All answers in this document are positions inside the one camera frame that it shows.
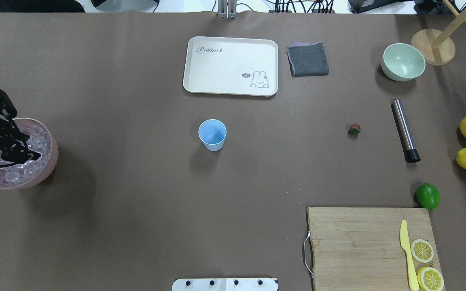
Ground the red strawberry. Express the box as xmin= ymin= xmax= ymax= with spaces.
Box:
xmin=348 ymin=124 xmax=361 ymax=136

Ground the pink bowl of ice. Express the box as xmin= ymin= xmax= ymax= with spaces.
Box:
xmin=0 ymin=118 xmax=59 ymax=190

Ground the light blue plastic cup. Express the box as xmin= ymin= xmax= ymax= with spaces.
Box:
xmin=198 ymin=118 xmax=227 ymax=152

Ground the wooden cup tree stand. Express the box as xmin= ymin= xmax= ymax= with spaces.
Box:
xmin=411 ymin=0 xmax=466 ymax=66

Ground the beige rabbit tray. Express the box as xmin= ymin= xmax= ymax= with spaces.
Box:
xmin=182 ymin=36 xmax=279 ymax=97

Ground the grey folded cloth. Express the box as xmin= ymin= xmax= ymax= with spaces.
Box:
xmin=286 ymin=41 xmax=330 ymax=77

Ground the wooden cutting board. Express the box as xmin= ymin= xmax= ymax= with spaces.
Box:
xmin=307 ymin=207 xmax=435 ymax=291

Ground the steel muddler black tip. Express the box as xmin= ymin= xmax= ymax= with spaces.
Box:
xmin=391 ymin=99 xmax=421 ymax=163

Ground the mint green bowl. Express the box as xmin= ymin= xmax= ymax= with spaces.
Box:
xmin=381 ymin=43 xmax=426 ymax=82

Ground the green lime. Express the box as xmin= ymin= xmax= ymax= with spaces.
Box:
xmin=415 ymin=183 xmax=441 ymax=210

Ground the yellow plastic knife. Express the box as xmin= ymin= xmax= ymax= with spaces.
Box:
xmin=399 ymin=220 xmax=419 ymax=291

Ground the lemon slice upper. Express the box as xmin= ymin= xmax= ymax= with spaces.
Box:
xmin=411 ymin=239 xmax=435 ymax=264

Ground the lemon slice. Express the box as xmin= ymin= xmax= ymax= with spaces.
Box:
xmin=411 ymin=239 xmax=435 ymax=264
xmin=417 ymin=267 xmax=445 ymax=291

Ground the lemon slice lower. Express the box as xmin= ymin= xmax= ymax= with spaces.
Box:
xmin=417 ymin=267 xmax=445 ymax=291

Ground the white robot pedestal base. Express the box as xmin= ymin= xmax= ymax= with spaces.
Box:
xmin=172 ymin=277 xmax=279 ymax=291

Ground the aluminium frame post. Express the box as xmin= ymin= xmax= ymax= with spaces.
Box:
xmin=216 ymin=0 xmax=238 ymax=19

